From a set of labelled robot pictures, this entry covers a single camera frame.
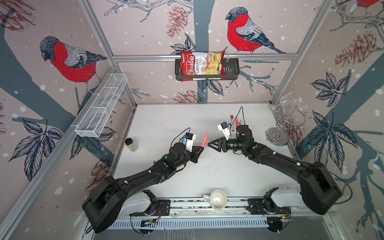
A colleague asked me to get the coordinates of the chrome glass holder stand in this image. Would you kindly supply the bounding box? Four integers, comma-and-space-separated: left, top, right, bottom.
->
266, 104, 313, 146

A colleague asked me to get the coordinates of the pink highlighter pen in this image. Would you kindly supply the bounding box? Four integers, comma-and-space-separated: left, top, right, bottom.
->
201, 132, 209, 148

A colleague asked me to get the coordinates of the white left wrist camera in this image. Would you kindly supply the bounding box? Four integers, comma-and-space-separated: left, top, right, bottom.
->
184, 133, 196, 152

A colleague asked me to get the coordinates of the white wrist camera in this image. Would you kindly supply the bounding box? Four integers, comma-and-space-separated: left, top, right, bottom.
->
184, 133, 196, 152
218, 122, 231, 141

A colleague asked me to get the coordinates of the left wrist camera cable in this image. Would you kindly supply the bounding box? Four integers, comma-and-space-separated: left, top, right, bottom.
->
170, 127, 192, 148

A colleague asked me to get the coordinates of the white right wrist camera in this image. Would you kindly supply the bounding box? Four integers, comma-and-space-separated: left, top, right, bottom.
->
218, 122, 231, 141

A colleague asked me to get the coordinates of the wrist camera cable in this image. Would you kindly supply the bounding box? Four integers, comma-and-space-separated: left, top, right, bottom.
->
233, 106, 246, 127
170, 127, 192, 148

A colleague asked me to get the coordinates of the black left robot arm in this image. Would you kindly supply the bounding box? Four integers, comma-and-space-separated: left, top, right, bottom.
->
82, 143, 204, 234

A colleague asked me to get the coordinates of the small glass spice jar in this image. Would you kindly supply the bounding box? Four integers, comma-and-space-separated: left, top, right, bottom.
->
125, 138, 138, 152

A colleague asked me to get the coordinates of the red cassava chips bag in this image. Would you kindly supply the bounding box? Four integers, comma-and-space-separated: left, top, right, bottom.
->
180, 51, 225, 82

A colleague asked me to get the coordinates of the clear wine glass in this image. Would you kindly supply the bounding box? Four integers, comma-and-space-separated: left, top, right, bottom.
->
268, 92, 300, 114

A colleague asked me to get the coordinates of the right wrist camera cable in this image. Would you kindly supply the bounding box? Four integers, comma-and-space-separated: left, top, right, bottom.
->
233, 106, 246, 127

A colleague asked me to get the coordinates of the white mesh wall shelf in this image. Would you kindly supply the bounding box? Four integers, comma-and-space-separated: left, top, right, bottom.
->
75, 73, 128, 138

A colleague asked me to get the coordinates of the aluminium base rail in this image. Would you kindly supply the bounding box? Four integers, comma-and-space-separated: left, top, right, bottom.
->
83, 196, 301, 232

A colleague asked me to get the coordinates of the white ceramic cup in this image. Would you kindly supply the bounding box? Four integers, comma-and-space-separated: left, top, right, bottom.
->
202, 190, 228, 211

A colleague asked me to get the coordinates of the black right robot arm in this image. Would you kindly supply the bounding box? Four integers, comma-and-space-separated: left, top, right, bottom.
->
208, 125, 342, 215

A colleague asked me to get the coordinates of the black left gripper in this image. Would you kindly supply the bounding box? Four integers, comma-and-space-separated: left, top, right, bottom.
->
174, 145, 205, 169

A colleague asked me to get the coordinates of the white marker pen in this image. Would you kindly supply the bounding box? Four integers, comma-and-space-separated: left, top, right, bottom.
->
229, 115, 234, 128

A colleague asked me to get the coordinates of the black wire wall basket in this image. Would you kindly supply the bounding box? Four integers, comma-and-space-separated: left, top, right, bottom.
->
175, 59, 240, 82

